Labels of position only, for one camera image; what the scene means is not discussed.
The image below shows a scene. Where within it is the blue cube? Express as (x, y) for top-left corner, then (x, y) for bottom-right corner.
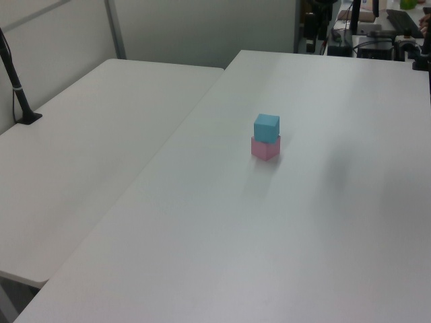
(253, 113), (281, 144)

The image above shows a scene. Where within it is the pink cube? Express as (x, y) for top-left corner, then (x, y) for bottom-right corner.
(251, 135), (281, 162)

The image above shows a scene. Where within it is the black keyboard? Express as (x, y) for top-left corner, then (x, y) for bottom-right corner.
(385, 9), (424, 39)

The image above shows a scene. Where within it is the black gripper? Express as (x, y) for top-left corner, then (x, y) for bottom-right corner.
(304, 0), (339, 54)

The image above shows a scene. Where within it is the black table clamp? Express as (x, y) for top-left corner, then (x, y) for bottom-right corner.
(393, 32), (431, 72)

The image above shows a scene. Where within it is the black monitor stand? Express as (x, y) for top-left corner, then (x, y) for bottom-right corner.
(342, 0), (364, 47)

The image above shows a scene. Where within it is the white side table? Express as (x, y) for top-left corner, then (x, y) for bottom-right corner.
(0, 58), (226, 290)

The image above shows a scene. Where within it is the black camera stand pole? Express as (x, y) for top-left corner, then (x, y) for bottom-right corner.
(0, 27), (43, 127)

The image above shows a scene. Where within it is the black equipment box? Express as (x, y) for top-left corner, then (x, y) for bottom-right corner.
(356, 40), (395, 61)

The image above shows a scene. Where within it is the grey partition frame post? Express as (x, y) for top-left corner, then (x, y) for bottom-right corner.
(104, 0), (127, 60)

